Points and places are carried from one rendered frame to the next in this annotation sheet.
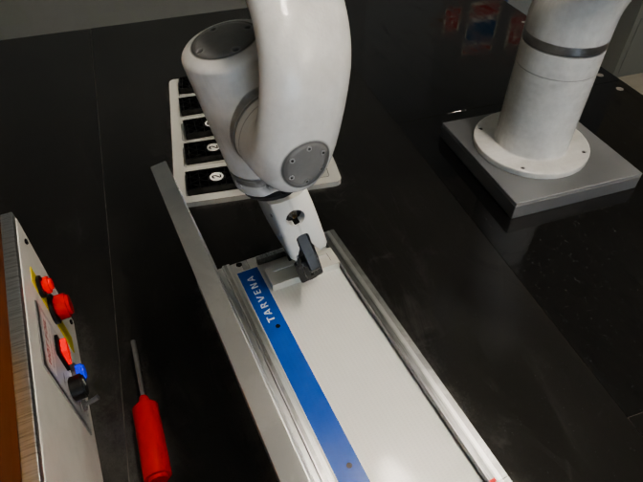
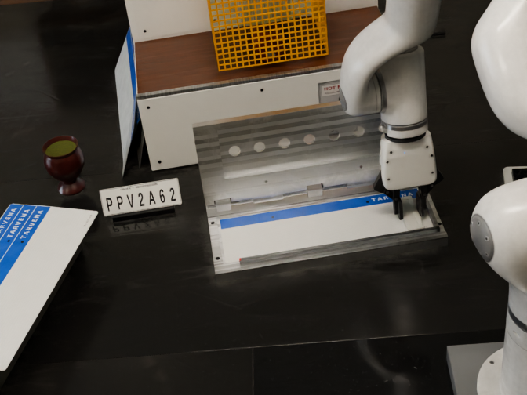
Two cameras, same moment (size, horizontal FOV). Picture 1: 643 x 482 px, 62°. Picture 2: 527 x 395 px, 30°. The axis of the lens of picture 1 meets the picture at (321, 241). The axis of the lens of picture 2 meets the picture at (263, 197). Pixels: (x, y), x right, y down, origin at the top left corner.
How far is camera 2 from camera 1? 174 cm
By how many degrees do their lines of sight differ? 76
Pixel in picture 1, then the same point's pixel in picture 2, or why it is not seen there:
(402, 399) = (299, 242)
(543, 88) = not seen: hidden behind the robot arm
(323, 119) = (343, 84)
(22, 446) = (272, 73)
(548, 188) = (463, 376)
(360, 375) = (321, 229)
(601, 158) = not seen: outside the picture
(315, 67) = (346, 61)
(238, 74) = not seen: hidden behind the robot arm
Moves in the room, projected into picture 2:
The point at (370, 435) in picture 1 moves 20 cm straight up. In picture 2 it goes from (284, 226) to (274, 143)
